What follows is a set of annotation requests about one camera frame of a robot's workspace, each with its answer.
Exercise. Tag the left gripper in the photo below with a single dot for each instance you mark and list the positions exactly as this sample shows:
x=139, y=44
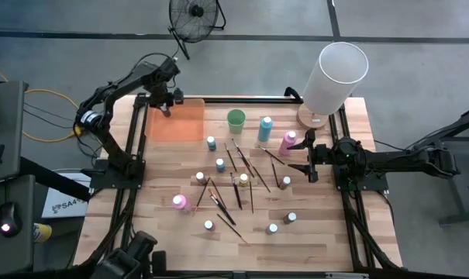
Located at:
x=158, y=97

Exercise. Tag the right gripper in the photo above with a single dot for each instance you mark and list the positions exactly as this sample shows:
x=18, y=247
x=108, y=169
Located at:
x=323, y=157

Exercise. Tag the large pink paint bottle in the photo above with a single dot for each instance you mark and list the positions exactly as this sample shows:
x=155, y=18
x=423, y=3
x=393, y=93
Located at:
x=180, y=202
x=286, y=145

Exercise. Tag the large teal paint bottle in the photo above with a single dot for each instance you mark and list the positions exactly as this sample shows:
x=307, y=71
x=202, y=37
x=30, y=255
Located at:
x=265, y=131

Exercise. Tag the silver ferrule black paintbrush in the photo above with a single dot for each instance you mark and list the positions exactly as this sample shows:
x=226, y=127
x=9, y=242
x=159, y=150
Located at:
x=230, y=157
x=243, y=158
x=219, y=207
x=236, y=191

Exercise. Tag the small yellow paint bottle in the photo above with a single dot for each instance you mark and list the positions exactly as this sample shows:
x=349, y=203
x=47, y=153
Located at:
x=243, y=180

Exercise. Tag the small dark brown paint bottle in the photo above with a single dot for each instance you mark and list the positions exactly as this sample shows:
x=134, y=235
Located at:
x=289, y=218

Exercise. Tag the small blue paint bottle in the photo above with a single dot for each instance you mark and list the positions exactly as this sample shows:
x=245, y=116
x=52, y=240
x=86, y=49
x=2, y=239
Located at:
x=220, y=166

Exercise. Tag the small beige paint bottle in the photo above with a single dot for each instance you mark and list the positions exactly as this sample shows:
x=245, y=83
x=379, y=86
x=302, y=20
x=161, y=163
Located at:
x=271, y=229

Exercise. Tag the gold ferrule black paintbrush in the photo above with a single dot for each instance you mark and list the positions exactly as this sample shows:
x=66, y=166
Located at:
x=232, y=228
x=201, y=197
x=218, y=193
x=223, y=208

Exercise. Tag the small maroon paint bottle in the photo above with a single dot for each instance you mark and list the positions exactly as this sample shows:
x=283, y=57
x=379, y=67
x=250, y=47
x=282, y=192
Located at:
x=209, y=225

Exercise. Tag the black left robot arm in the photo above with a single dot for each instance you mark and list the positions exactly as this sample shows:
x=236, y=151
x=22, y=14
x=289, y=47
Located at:
x=110, y=145

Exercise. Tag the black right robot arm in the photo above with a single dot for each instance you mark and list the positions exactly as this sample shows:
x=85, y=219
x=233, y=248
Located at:
x=393, y=159

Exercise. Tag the orange translucent plastic tray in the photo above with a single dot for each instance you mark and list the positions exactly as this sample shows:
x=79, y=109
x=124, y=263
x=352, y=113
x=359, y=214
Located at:
x=183, y=124

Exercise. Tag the light green plastic cup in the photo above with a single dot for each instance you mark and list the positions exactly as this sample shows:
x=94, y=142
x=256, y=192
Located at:
x=236, y=126

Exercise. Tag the white shade wooden base lamp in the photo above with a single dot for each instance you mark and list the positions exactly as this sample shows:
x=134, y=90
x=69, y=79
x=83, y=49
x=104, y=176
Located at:
x=335, y=77

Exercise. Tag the black floor fan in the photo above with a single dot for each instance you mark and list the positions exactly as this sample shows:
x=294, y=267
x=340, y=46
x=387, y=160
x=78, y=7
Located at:
x=197, y=10

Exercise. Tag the black diagonal beam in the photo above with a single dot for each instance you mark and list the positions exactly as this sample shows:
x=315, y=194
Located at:
x=52, y=178

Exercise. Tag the white printed cardboard box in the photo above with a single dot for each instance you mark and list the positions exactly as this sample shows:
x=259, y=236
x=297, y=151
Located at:
x=63, y=205

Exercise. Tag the grey tilted panel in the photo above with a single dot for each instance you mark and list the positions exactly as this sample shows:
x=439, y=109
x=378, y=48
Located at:
x=7, y=128

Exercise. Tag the black bulky device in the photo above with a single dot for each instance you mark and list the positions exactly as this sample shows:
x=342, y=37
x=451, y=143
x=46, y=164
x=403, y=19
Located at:
x=118, y=265

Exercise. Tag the black metal stand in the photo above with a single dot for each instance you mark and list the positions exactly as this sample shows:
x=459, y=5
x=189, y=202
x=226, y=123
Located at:
x=459, y=217

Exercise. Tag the yellow printed can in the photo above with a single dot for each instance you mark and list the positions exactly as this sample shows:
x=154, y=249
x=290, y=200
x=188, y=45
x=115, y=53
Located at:
x=43, y=232

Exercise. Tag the black computer mouse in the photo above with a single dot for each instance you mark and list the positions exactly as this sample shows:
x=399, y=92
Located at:
x=9, y=217

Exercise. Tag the dark grey side desk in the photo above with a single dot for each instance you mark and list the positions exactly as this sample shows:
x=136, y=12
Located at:
x=9, y=255

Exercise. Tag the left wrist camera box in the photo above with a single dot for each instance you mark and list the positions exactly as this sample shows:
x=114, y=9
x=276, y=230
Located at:
x=179, y=97

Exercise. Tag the black frame clamp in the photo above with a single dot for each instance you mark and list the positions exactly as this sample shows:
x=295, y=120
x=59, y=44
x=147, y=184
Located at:
x=292, y=93

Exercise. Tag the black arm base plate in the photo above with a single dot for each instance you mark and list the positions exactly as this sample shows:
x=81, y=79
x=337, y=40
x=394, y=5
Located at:
x=102, y=180
x=377, y=182

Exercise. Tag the silver frame bracket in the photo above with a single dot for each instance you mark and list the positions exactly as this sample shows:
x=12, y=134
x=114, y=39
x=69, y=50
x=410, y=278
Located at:
x=346, y=276

